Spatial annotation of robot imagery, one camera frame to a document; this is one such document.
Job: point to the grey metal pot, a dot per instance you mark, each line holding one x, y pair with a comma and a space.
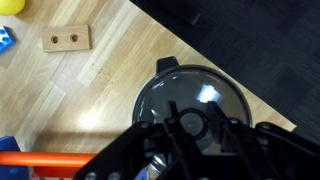
166, 63

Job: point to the yellow toy lemon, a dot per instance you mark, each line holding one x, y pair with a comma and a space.
10, 6

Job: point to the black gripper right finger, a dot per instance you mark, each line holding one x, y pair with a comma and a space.
273, 150

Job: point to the wooden toy workbench blue ends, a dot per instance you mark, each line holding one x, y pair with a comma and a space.
50, 159

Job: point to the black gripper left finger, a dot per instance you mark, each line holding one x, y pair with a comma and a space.
133, 150

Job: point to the blue building brick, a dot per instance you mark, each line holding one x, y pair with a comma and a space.
6, 39

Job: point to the wooden block with two holes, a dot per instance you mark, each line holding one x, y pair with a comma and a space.
65, 45

